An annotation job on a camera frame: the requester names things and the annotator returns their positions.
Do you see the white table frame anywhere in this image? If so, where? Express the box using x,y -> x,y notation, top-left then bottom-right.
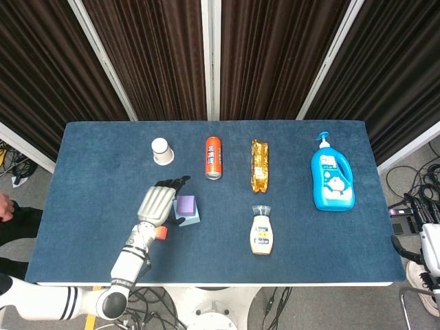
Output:
36,281 -> 395,288

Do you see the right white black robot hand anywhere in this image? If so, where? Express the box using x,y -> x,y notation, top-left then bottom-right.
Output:
390,222 -> 440,292

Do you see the white partition post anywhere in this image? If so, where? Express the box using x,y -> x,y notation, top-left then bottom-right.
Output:
201,0 -> 221,121
67,0 -> 138,121
296,0 -> 365,120

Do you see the light blue cube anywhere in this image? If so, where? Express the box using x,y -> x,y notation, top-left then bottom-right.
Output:
173,199 -> 202,228

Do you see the purple cube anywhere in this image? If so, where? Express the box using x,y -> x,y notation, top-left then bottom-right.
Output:
175,195 -> 199,217

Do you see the bystander black trouser leg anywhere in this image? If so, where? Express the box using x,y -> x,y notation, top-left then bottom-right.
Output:
0,256 -> 30,281

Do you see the white paper cup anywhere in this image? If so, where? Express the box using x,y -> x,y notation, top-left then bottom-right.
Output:
151,137 -> 175,166

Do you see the black floor cable bundle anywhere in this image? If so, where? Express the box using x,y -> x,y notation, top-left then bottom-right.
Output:
384,140 -> 440,216
113,287 -> 185,330
0,139 -> 39,180

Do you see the gold foil snack packet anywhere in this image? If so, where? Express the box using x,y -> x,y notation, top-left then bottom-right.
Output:
250,138 -> 270,195

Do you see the bystander bare hand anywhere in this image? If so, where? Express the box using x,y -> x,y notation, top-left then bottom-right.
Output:
0,192 -> 15,223

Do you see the bystander black sleeved forearm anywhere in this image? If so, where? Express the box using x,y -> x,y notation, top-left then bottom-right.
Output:
0,202 -> 44,248

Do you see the grey metal chair frame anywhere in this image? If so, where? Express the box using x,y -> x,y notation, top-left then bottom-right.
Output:
399,287 -> 440,330

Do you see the white mayonnaise squeeze bottle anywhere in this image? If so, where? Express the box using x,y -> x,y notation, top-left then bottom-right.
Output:
250,205 -> 274,256

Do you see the black power strip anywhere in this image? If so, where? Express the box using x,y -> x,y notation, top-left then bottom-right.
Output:
388,202 -> 424,237

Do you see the white partition base rail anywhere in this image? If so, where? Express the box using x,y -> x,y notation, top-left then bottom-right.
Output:
377,120 -> 440,175
0,122 -> 56,174

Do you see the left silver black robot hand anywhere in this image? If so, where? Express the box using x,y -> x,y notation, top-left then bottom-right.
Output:
137,175 -> 192,228

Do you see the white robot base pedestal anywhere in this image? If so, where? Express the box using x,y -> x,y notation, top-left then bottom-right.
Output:
161,287 -> 259,330

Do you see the blue pump soap bottle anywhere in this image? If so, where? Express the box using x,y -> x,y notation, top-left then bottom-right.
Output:
310,131 -> 357,212

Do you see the white sneaker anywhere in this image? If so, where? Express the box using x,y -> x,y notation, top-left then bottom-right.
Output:
406,260 -> 439,318

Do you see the orange soda can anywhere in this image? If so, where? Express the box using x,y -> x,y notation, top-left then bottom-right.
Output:
205,135 -> 223,181

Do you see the dark brown curtain panel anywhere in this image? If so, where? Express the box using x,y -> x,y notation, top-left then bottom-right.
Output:
219,0 -> 351,120
82,0 -> 208,121
304,0 -> 440,166
0,0 -> 130,162

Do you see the blue table cloth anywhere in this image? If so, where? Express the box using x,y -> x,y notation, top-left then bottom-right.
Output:
25,119 -> 406,285

